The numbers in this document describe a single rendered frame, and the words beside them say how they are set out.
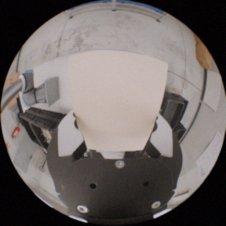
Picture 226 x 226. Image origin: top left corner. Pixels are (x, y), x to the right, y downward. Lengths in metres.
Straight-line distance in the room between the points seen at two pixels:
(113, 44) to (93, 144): 1.23
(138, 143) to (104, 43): 1.26
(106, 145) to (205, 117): 2.65
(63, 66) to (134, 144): 0.59
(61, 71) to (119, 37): 0.97
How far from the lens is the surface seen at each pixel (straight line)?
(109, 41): 1.29
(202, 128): 2.72
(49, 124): 0.64
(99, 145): 0.15
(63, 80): 0.61
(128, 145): 0.15
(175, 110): 1.12
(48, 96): 0.56
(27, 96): 0.60
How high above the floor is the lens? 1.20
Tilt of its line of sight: 60 degrees down
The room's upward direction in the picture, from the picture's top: 180 degrees counter-clockwise
